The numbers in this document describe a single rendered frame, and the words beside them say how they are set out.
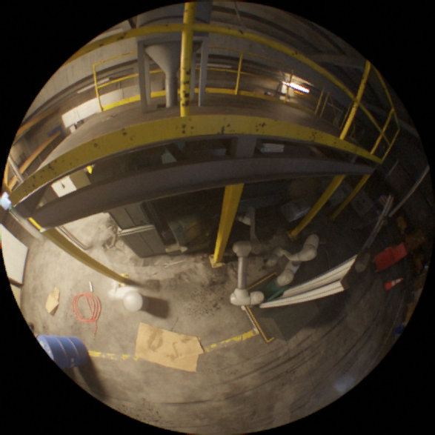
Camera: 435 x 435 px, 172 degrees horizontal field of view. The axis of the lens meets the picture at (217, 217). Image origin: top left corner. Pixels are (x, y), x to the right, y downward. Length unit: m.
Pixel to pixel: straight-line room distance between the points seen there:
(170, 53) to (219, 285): 2.94
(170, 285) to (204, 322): 0.78
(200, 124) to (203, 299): 2.17
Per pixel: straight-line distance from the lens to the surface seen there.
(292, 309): 1.75
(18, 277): 5.88
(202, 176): 0.92
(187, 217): 1.80
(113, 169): 1.47
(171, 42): 1.56
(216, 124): 0.72
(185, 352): 2.44
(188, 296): 2.34
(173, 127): 0.69
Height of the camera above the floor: 2.32
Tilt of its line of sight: 54 degrees down
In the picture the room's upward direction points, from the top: 8 degrees clockwise
